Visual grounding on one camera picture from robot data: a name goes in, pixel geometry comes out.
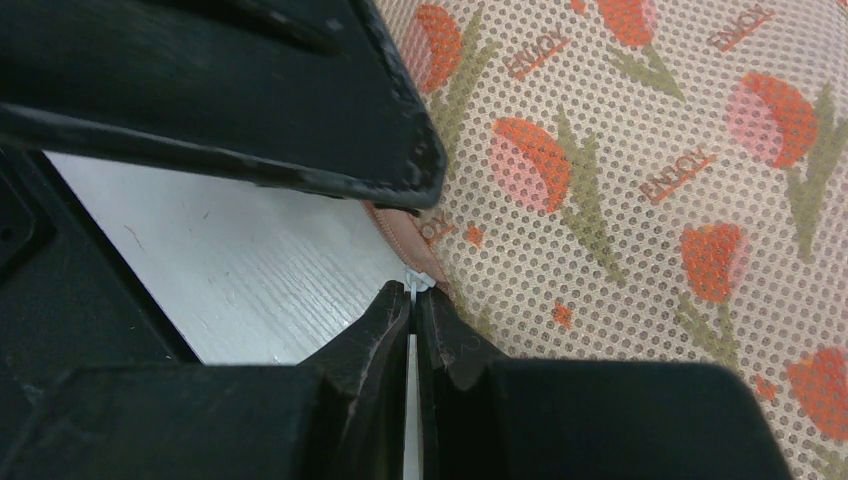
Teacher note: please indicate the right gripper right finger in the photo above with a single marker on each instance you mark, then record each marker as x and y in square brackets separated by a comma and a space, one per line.
[485, 415]

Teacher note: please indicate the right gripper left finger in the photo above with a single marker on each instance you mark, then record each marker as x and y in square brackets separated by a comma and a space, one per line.
[339, 414]

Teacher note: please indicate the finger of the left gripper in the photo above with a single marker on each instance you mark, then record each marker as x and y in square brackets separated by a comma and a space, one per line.
[307, 95]

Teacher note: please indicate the floral beige bra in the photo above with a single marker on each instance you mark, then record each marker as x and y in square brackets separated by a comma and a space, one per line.
[653, 180]

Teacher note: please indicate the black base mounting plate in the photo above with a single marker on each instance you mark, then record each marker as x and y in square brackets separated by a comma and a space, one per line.
[68, 298]

